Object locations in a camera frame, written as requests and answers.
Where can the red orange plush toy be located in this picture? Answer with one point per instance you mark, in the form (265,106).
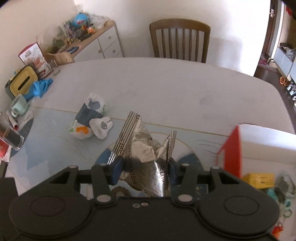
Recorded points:
(277,230)

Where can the yellow small box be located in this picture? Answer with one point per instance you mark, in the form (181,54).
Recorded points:
(259,180)

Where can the white shoe cabinet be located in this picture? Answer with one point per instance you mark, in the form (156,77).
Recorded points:
(285,60)

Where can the white wooden sideboard cabinet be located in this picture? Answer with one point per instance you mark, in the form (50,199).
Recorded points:
(103,44)

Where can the brown wooden chair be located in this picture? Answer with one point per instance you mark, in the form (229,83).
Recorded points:
(180,39)

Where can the brown door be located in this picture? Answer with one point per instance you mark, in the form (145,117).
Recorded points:
(270,27)

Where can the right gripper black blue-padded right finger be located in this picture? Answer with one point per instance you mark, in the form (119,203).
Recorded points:
(183,181)

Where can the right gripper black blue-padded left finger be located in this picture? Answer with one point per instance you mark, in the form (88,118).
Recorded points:
(104,176)

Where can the white blue patterned pouch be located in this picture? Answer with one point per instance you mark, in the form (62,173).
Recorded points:
(92,108)

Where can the yellow grey tissue box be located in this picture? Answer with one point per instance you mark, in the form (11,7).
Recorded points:
(21,82)

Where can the blue globe toy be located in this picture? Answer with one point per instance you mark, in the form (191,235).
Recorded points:
(79,20)

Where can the red white snack bag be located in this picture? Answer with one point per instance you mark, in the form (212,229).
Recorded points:
(33,56)

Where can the silver foil snack bag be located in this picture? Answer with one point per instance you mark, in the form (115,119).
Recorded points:
(145,160)

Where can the white plush tooth toy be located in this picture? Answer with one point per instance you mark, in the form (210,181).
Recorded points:
(101,126)

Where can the clear glass jar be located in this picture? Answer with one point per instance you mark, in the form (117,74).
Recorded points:
(11,136)

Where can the red white cardboard box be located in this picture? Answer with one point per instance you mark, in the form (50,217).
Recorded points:
(257,149)

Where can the blue cloth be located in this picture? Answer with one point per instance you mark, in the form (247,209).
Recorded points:
(38,88)

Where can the mint green mug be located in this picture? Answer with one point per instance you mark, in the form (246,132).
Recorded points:
(19,106)

